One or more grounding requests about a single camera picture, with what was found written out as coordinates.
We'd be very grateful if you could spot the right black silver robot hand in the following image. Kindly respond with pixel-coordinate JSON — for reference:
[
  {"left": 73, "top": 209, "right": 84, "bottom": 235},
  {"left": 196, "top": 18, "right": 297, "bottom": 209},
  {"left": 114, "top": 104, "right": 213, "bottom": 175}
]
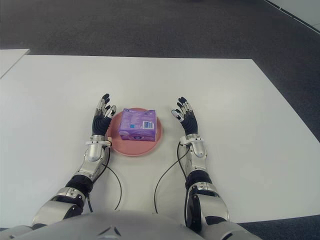
[{"left": 170, "top": 96, "right": 200, "bottom": 137}]

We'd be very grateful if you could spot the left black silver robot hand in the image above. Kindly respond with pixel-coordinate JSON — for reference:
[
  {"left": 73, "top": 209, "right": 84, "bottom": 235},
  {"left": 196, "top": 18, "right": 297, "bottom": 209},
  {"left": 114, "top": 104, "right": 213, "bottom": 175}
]
[{"left": 91, "top": 93, "right": 117, "bottom": 137}]

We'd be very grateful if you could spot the purple tissue paper pack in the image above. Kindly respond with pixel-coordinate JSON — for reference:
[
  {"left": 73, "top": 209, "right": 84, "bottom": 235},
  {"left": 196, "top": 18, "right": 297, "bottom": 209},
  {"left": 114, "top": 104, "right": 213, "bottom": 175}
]
[{"left": 119, "top": 107, "right": 158, "bottom": 143}]

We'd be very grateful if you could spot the pink round plate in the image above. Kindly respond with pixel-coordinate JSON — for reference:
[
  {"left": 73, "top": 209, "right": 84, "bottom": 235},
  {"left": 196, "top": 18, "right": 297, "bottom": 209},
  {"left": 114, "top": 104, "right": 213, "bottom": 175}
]
[{"left": 109, "top": 106, "right": 165, "bottom": 158}]

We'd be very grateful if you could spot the silver robot torso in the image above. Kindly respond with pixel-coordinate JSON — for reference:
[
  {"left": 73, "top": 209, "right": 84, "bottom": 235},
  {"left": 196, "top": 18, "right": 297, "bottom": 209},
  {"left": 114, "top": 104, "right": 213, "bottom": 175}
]
[{"left": 0, "top": 209, "right": 266, "bottom": 240}]

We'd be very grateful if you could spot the white side table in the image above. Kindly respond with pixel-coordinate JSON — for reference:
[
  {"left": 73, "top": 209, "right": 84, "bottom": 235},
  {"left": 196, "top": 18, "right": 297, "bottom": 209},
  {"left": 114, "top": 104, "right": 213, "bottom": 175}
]
[{"left": 0, "top": 48, "right": 31, "bottom": 79}]

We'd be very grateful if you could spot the white table with black edge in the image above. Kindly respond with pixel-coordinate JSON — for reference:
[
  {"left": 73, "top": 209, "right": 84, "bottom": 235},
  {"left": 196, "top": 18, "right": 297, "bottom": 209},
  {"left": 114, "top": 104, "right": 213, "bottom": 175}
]
[{"left": 263, "top": 0, "right": 320, "bottom": 31}]

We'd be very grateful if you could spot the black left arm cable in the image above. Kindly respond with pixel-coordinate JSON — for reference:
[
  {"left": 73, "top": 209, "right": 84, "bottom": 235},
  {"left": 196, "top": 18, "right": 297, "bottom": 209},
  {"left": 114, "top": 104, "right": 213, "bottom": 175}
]
[{"left": 86, "top": 147, "right": 123, "bottom": 214}]

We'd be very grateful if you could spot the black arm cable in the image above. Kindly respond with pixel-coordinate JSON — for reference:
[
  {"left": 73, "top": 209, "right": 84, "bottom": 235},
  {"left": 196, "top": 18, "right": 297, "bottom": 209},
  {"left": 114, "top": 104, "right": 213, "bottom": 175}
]
[
  {"left": 86, "top": 147, "right": 123, "bottom": 214},
  {"left": 152, "top": 142, "right": 191, "bottom": 214}
]

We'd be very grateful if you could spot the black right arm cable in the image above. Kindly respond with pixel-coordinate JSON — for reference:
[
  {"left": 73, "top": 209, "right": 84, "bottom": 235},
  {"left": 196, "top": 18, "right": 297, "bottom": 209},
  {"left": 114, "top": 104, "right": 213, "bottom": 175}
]
[{"left": 152, "top": 142, "right": 191, "bottom": 214}]

